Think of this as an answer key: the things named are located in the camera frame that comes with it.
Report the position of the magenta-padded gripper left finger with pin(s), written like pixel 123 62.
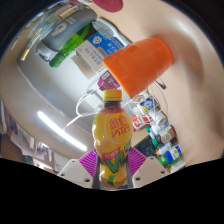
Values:
pixel 87 161

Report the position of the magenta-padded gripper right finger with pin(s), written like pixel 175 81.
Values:
pixel 137 160

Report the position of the yellow drink bottle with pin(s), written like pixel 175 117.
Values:
pixel 111 143

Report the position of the white bottle with blue label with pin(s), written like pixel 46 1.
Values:
pixel 174 154

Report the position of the red and white canister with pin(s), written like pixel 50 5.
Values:
pixel 141 121

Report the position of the white LED light bar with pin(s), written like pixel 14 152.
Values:
pixel 61 131

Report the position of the small white pill bottle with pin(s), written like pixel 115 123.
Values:
pixel 147 105

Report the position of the wooden shelf unit with books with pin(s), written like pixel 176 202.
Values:
pixel 20 143

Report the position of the magenta carton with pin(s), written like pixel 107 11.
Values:
pixel 108 80

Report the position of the orange plastic cup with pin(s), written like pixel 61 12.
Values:
pixel 140 65

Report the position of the white and blue box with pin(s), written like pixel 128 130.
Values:
pixel 96 50

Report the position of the green glass bottle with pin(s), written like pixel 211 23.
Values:
pixel 66 50

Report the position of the clear bottle with gold cap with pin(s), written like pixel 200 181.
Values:
pixel 25 55

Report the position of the white wall socket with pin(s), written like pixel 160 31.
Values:
pixel 94 101

